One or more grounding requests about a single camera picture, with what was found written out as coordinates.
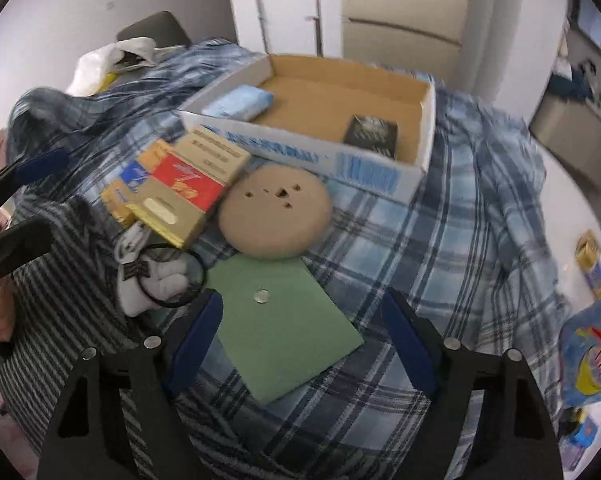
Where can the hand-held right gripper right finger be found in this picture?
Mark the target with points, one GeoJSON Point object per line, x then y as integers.
{"type": "Point", "coordinates": [405, 335]}

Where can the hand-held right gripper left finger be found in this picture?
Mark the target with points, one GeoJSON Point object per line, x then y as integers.
{"type": "Point", "coordinates": [200, 332]}

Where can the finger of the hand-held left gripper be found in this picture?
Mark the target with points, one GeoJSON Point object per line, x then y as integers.
{"type": "Point", "coordinates": [43, 166]}

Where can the white socks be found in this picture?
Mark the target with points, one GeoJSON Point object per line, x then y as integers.
{"type": "Point", "coordinates": [165, 280]}

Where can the kraft tissue box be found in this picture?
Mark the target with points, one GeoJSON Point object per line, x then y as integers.
{"type": "Point", "coordinates": [168, 215]}

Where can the round tan wooden disc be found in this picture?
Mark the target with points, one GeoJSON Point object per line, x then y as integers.
{"type": "Point", "coordinates": [275, 215]}

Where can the kraft printed box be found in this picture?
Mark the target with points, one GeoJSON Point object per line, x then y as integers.
{"type": "Point", "coordinates": [215, 152]}

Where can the white cardboard box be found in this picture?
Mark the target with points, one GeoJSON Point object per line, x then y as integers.
{"type": "Point", "coordinates": [325, 110]}

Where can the grey striped cloth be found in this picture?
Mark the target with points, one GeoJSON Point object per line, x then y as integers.
{"type": "Point", "coordinates": [65, 285]}

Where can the blue plaid blanket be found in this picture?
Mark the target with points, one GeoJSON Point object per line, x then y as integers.
{"type": "Point", "coordinates": [430, 240]}

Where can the white plastic bag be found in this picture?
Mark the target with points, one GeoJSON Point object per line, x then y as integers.
{"type": "Point", "coordinates": [98, 67]}

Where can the colourful printed bag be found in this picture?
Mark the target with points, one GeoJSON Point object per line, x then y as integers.
{"type": "Point", "coordinates": [593, 360]}

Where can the gold box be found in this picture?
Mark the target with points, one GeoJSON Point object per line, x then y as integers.
{"type": "Point", "coordinates": [591, 260]}

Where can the black patterned box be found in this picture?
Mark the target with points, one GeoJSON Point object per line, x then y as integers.
{"type": "Point", "coordinates": [371, 136]}

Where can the blue tissue pack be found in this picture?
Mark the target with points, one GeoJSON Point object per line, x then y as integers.
{"type": "Point", "coordinates": [238, 102]}

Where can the beige desk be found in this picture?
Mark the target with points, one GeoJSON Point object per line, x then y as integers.
{"type": "Point", "coordinates": [575, 135]}

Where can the grey pole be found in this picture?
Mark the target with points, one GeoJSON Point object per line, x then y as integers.
{"type": "Point", "coordinates": [258, 5]}

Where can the dark blue garment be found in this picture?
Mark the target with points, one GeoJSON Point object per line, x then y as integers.
{"type": "Point", "coordinates": [578, 85]}

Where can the beige wardrobe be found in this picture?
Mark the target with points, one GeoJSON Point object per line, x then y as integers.
{"type": "Point", "coordinates": [405, 10]}

